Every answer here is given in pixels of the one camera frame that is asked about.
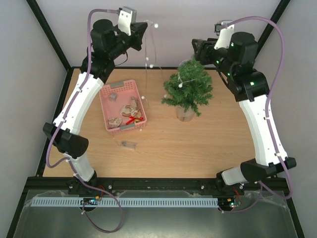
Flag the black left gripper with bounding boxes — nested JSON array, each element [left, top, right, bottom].
[[108, 22, 148, 60]]

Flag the pink perforated plastic basket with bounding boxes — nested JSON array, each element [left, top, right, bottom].
[[99, 79, 147, 134]]

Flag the small green christmas tree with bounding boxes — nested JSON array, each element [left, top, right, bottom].
[[161, 57, 213, 117]]

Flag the beige fabric bow ornament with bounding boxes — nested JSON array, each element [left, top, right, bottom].
[[130, 97, 140, 110]]

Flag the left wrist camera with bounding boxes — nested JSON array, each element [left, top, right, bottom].
[[117, 6, 137, 36]]

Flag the clear battery box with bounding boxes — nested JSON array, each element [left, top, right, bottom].
[[120, 140, 137, 150]]

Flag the light blue slotted cable duct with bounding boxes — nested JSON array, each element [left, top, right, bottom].
[[30, 197, 218, 208]]

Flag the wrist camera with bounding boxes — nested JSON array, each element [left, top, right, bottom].
[[214, 20, 234, 50], [117, 6, 137, 36]]

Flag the wooden tree stump base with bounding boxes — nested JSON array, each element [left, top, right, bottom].
[[176, 106, 195, 122]]

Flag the wooden heart ornament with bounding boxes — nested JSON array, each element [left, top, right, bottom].
[[107, 118, 122, 129]]

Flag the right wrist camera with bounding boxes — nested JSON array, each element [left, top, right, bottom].
[[214, 20, 234, 50]]

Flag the gold bell with red ribbon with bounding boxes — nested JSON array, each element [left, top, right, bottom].
[[126, 116, 143, 125]]

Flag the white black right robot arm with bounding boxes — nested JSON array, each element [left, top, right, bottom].
[[192, 32, 297, 194]]

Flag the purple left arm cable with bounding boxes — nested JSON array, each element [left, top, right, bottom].
[[46, 8, 124, 233]]

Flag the black enclosure frame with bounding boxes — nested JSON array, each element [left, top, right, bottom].
[[4, 0, 307, 238]]

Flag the clear fairy light string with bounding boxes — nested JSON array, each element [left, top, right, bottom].
[[112, 19, 199, 147]]

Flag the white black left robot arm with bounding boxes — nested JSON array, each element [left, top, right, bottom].
[[43, 19, 148, 182]]

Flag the silver gift box ornament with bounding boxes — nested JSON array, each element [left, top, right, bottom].
[[108, 93, 117, 102]]

